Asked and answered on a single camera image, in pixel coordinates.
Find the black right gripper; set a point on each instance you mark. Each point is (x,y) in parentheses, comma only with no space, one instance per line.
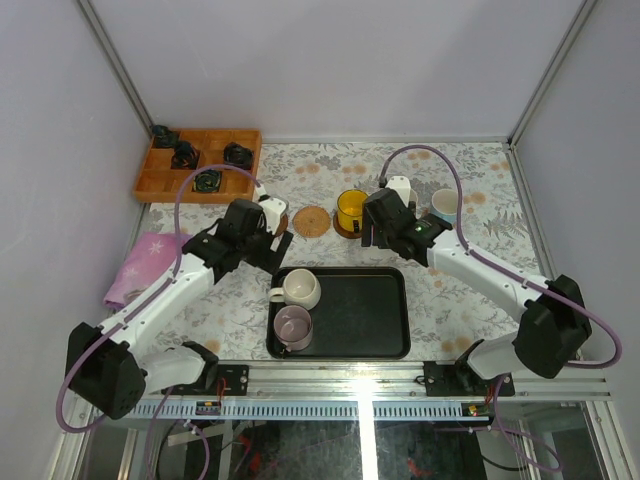
(367,223)

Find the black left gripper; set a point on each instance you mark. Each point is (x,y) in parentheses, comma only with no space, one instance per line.
(275,248)

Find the dark wooden coaster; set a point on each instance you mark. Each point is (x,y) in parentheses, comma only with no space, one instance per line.
(283,226)
(344,233)

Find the yellow enamel mug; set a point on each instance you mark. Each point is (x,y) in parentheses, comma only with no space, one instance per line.
(350,210)

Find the woven rattan coaster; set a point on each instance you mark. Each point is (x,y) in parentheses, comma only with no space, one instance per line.
(311,222)

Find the cream white mug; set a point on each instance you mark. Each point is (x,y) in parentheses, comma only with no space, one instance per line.
(300,287)

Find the light blue mug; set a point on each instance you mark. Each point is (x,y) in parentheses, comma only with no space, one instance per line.
(444,203)

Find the lilac purple mug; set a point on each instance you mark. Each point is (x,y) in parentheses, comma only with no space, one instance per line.
(293,328)

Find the black serving tray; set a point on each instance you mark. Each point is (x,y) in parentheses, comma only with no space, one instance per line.
(362,314)

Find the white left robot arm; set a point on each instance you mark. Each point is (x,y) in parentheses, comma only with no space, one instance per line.
(107,365)

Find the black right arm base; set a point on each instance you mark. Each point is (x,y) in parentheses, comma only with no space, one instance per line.
(453,379)

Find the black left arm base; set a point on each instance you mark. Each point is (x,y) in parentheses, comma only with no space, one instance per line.
(226,380)

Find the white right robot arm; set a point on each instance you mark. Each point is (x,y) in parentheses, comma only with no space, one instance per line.
(549,333)

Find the black green rolled item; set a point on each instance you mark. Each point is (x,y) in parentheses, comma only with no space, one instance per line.
(207,182)

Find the black rolled item right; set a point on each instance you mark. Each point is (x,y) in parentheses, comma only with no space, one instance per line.
(238,156)

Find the purple princess print cloth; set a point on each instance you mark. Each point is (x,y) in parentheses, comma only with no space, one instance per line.
(150,257)

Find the wooden compartment tray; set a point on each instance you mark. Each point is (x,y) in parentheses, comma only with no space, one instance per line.
(158,183)

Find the black rolled item corner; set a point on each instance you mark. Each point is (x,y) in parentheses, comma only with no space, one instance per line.
(161,131)

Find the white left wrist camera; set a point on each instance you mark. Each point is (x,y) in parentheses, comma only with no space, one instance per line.
(273,208)

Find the left aluminium frame post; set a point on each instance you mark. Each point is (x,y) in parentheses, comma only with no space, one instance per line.
(115,62)

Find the aluminium frame post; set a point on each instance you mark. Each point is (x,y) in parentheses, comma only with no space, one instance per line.
(573,32)
(115,62)

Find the right aluminium frame post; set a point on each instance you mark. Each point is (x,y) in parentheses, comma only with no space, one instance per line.
(573,32)

